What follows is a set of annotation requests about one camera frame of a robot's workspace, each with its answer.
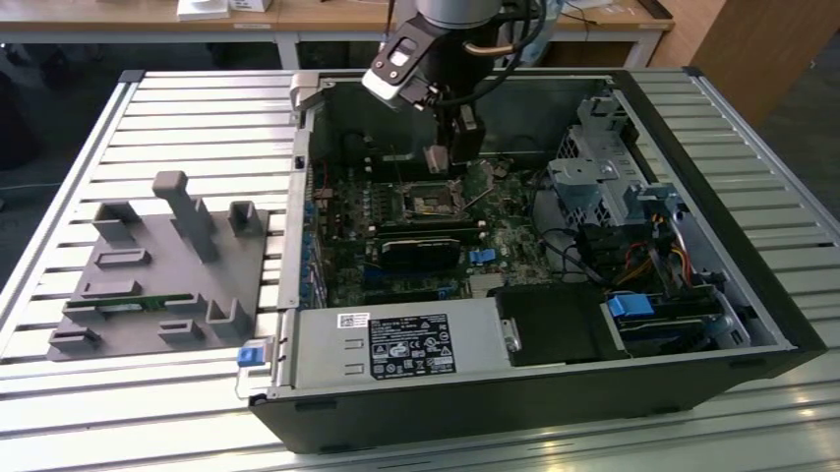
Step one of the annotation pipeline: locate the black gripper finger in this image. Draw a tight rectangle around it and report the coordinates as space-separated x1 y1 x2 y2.
450 104 490 165

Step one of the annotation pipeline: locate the silver CPU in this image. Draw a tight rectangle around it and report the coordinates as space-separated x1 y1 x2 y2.
423 145 454 174

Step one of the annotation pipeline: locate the metal locking lever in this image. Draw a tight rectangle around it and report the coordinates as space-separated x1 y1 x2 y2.
463 182 497 208

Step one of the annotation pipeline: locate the black RAM slot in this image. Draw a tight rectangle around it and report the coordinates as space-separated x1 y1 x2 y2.
377 229 483 243
375 220 479 232

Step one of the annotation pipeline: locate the pale blue teach pendant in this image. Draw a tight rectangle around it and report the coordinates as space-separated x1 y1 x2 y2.
521 0 561 63

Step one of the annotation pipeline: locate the grey metal drive cage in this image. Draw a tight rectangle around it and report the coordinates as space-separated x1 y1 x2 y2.
546 95 684 232

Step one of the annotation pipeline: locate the green motherboard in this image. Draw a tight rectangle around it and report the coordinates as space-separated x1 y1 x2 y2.
304 154 560 309

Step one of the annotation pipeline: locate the black graphics card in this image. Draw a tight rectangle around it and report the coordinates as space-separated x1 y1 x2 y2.
377 235 465 274

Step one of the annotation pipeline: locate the silver chipset heatsink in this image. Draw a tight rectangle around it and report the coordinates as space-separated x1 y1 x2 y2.
467 273 505 297

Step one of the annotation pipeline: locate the black plastic shroud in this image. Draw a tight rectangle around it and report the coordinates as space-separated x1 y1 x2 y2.
489 284 630 369

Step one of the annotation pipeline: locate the blue disk carrier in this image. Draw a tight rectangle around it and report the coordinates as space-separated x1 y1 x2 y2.
606 292 656 322

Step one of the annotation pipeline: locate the wooden cabinet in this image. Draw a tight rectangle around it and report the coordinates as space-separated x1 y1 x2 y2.
649 0 840 130

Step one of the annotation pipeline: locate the silver power supply unit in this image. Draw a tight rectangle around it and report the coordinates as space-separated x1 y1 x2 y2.
287 297 521 390

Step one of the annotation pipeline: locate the grey parts rack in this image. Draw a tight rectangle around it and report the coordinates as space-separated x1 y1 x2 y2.
48 170 274 363

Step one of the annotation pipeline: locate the wooden desk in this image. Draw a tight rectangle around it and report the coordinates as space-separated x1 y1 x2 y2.
0 0 677 70

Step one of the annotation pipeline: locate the black PC case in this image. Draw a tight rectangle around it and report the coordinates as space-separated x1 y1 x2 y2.
246 66 829 456

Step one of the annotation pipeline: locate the green RAM stick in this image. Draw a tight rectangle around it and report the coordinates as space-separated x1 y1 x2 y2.
64 293 198 314

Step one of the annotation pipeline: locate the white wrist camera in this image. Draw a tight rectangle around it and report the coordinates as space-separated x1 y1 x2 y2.
361 24 435 107

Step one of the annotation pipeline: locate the coloured wire bundle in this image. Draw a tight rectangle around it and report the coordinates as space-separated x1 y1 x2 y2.
616 239 696 292

